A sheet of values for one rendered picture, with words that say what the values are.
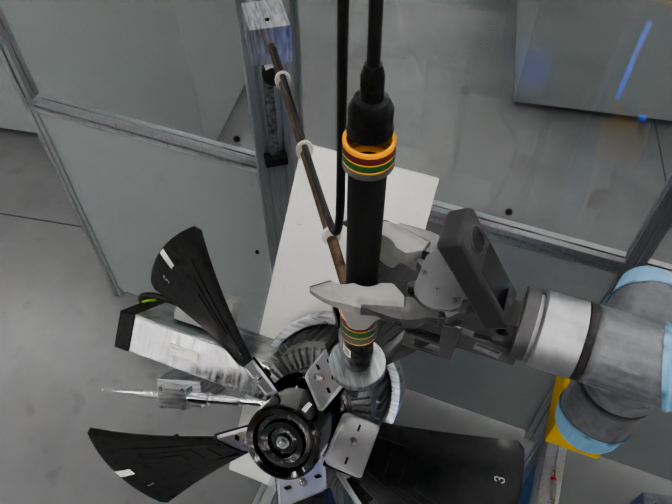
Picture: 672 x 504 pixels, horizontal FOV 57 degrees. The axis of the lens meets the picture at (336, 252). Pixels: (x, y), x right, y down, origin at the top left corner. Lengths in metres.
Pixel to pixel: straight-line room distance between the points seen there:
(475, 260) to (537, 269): 1.10
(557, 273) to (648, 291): 0.87
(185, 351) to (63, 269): 1.78
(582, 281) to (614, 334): 1.05
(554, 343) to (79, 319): 2.33
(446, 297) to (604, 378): 0.15
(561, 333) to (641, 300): 0.19
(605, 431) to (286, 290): 0.69
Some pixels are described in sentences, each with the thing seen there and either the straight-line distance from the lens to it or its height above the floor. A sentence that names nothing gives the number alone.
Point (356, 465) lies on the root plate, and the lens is 1.00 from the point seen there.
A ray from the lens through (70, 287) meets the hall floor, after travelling 2.85.
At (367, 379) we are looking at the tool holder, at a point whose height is 1.45.
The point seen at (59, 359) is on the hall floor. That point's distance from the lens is 2.66.
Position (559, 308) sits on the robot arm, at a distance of 0.60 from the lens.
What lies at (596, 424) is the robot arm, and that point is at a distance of 0.69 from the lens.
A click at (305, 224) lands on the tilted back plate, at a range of 1.17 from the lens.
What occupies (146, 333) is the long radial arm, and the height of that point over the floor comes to 1.13.
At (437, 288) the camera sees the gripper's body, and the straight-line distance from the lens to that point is 0.59.
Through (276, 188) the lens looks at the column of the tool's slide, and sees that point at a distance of 1.49.
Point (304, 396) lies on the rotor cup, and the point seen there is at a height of 1.24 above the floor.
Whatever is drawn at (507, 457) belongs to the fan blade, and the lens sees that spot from 1.04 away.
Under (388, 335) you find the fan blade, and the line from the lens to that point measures 0.91.
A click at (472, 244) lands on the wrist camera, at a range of 0.53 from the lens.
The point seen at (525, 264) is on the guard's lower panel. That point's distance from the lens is 1.63.
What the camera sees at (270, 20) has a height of 1.56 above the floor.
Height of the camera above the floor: 2.12
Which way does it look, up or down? 51 degrees down
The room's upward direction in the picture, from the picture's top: straight up
